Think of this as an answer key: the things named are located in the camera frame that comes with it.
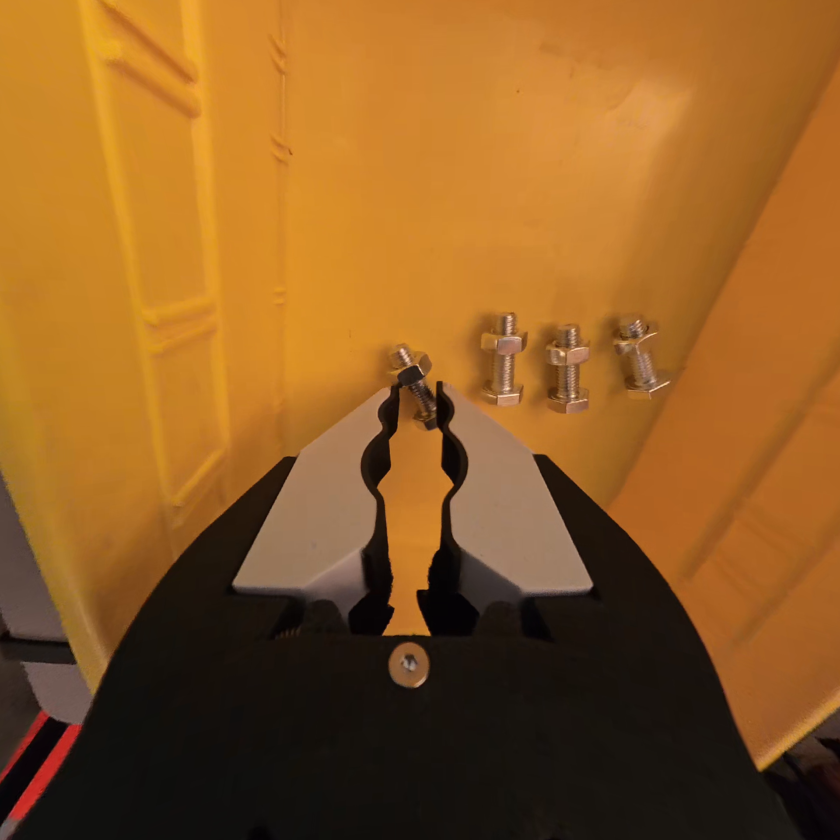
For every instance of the red and black striped object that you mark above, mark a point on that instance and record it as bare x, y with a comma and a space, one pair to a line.
39, 754

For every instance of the yellow plastic bin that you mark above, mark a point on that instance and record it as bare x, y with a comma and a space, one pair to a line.
459, 197

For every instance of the steel hex nut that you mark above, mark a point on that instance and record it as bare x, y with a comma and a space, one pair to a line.
568, 354
504, 343
412, 375
633, 342

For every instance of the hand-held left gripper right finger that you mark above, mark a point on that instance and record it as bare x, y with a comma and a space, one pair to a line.
518, 525

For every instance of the steel hex bolt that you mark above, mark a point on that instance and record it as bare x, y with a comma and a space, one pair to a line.
643, 371
566, 384
502, 374
423, 397

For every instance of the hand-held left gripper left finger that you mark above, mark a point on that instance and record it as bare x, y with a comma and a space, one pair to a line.
308, 525

